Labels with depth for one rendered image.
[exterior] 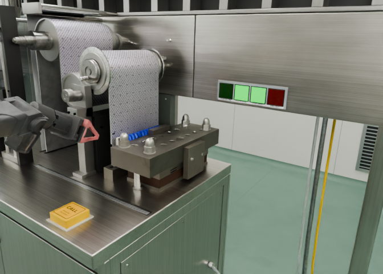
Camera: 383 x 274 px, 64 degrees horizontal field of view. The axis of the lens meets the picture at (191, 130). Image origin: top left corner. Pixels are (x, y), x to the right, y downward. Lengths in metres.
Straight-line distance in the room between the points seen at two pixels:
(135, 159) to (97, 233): 0.24
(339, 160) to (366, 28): 2.62
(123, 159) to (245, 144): 2.92
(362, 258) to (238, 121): 2.66
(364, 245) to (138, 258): 0.81
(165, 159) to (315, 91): 0.49
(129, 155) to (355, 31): 0.72
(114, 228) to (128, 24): 0.86
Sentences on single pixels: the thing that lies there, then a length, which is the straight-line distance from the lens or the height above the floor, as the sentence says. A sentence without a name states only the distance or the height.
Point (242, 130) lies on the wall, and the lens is 3.75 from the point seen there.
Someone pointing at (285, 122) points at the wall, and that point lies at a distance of 3.54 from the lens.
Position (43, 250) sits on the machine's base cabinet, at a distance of 1.01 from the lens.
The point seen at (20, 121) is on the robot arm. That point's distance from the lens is 0.75.
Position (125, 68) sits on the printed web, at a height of 1.26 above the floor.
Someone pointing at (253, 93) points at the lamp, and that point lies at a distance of 1.06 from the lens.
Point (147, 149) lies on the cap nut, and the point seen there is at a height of 1.04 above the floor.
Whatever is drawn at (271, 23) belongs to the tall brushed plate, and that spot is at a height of 1.41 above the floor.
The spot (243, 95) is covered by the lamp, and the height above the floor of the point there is 1.18.
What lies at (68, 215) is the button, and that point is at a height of 0.92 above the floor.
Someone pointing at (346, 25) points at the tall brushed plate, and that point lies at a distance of 0.99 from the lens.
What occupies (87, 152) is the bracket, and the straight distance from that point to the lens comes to 1.09.
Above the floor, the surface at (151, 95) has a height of 1.16.
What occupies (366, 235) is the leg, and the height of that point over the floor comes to 0.71.
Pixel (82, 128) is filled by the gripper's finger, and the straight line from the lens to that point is 0.89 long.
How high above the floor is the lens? 1.35
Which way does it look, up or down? 16 degrees down
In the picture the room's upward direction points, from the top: 2 degrees clockwise
